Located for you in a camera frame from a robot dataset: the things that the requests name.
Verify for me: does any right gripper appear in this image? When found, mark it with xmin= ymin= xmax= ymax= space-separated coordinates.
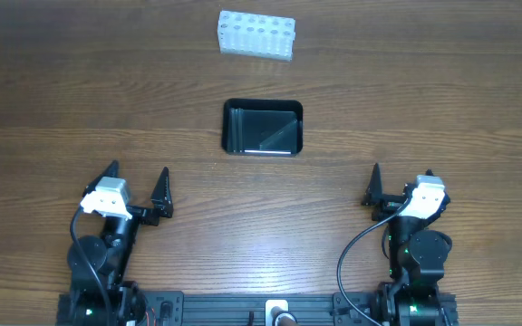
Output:
xmin=361 ymin=162 xmax=435 ymax=223

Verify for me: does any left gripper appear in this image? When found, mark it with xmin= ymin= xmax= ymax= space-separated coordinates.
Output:
xmin=82 ymin=159 xmax=175 ymax=227

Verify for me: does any black tray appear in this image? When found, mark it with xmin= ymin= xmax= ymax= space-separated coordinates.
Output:
xmin=221 ymin=97 xmax=305 ymax=158

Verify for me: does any white test tube rack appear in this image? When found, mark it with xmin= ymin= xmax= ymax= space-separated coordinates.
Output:
xmin=217 ymin=9 xmax=297 ymax=62

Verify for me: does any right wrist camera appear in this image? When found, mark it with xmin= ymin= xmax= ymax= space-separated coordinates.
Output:
xmin=404 ymin=174 xmax=451 ymax=221

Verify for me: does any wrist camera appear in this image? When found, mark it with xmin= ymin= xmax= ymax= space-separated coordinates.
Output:
xmin=79 ymin=176 xmax=133 ymax=222
xmin=404 ymin=174 xmax=451 ymax=221

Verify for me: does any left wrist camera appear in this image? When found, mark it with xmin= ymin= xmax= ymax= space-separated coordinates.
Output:
xmin=79 ymin=176 xmax=133 ymax=222

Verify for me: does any mounting rail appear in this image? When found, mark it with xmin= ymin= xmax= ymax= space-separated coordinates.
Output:
xmin=56 ymin=289 xmax=459 ymax=326

